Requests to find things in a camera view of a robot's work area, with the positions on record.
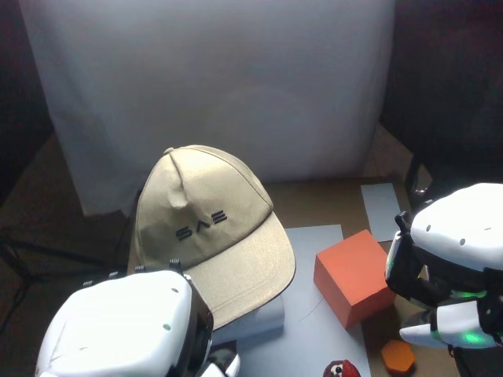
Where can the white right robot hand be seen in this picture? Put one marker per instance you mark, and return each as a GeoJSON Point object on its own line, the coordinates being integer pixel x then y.
{"type": "Point", "coordinates": [456, 224]}

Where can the beige baseball cap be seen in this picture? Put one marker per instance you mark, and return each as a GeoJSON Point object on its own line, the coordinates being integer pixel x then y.
{"type": "Point", "coordinates": [204, 188]}

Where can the white mannequin head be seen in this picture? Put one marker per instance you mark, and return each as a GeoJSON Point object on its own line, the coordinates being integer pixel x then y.
{"type": "Point", "coordinates": [255, 322]}

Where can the small white paper sheet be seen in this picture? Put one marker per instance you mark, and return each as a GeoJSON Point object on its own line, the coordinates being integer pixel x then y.
{"type": "Point", "coordinates": [383, 212]}

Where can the orange red cube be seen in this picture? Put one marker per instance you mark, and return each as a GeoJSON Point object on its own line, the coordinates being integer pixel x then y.
{"type": "Point", "coordinates": [349, 271]}

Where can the orange polygon block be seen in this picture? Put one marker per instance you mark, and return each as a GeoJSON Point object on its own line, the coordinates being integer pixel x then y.
{"type": "Point", "coordinates": [397, 355]}

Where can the red strawberry toy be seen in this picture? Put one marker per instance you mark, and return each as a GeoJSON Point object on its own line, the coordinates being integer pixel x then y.
{"type": "Point", "coordinates": [341, 370]}

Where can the white backdrop board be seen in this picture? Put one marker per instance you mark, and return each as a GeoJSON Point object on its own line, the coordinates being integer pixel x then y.
{"type": "Point", "coordinates": [216, 86]}

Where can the black tripod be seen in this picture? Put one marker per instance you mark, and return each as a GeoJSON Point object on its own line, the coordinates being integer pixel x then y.
{"type": "Point", "coordinates": [47, 248]}

